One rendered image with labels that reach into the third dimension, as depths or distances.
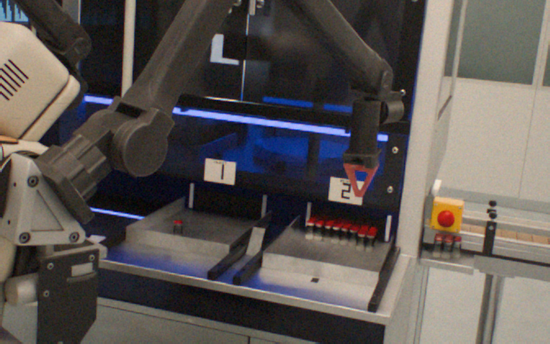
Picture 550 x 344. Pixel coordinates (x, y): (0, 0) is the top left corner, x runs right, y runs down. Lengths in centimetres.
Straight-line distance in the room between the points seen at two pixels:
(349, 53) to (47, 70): 55
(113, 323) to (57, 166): 122
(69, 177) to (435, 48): 102
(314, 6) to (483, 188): 530
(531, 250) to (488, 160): 452
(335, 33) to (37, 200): 62
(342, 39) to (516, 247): 82
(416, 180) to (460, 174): 468
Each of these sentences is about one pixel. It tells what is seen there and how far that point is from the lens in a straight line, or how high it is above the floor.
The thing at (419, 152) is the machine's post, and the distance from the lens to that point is 176.
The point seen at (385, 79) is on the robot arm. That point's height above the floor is 133.
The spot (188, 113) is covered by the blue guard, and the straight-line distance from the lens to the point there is 190.
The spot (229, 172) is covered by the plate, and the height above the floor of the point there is 102.
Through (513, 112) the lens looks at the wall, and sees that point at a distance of 637.
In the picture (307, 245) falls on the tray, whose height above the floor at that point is 88.
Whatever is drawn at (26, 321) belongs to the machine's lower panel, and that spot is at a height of 48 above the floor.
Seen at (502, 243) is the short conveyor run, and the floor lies 92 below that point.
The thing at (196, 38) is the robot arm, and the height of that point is 139.
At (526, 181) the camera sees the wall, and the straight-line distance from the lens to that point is 646.
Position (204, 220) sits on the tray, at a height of 88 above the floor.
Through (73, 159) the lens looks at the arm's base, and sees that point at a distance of 98.
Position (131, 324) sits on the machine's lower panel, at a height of 54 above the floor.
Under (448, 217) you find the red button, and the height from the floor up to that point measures 100.
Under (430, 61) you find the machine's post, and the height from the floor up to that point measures 136.
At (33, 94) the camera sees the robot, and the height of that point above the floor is 129.
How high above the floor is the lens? 143
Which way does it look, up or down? 12 degrees down
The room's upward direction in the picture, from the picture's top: 5 degrees clockwise
